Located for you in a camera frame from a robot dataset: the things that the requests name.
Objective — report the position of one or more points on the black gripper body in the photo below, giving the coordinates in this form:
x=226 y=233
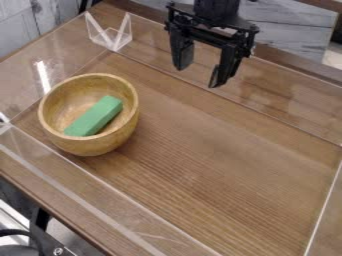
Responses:
x=213 y=22

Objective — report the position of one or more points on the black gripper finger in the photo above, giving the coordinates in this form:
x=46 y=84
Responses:
x=182 y=47
x=226 y=69

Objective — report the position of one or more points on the brown wooden bowl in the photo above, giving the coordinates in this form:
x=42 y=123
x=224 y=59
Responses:
x=67 y=102

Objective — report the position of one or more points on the green rectangular block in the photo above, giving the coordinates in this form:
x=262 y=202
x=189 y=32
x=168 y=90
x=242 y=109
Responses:
x=98 y=115

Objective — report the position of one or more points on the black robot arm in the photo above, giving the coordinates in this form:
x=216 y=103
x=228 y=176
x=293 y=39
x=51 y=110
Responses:
x=210 y=22

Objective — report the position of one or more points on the clear acrylic corner bracket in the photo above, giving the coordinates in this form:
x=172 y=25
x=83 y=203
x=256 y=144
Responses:
x=111 y=38

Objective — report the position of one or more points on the clear acrylic tray wall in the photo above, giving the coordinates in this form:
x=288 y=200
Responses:
x=232 y=170

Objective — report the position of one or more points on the black table leg bracket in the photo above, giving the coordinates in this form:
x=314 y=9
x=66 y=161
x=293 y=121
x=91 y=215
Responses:
x=50 y=246

